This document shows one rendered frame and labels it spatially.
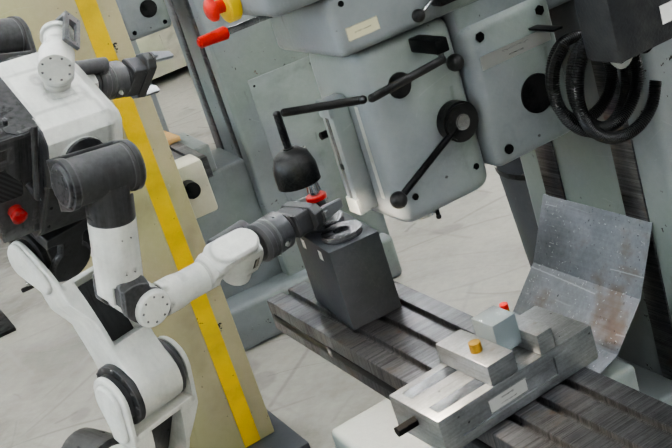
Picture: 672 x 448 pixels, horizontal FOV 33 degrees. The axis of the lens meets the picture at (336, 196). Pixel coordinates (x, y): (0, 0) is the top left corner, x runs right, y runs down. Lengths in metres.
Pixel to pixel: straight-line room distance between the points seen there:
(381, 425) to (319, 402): 1.99
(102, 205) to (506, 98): 0.74
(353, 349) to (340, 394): 1.86
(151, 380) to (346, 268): 0.47
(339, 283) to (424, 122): 0.59
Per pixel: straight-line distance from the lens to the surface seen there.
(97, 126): 2.15
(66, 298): 2.39
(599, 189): 2.25
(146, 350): 2.42
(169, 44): 10.43
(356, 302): 2.40
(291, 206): 2.45
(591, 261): 2.28
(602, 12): 1.76
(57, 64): 2.11
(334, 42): 1.78
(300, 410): 4.19
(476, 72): 1.92
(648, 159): 2.10
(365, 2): 1.80
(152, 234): 3.68
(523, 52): 1.97
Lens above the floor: 2.03
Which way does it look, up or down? 19 degrees down
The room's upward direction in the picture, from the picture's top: 18 degrees counter-clockwise
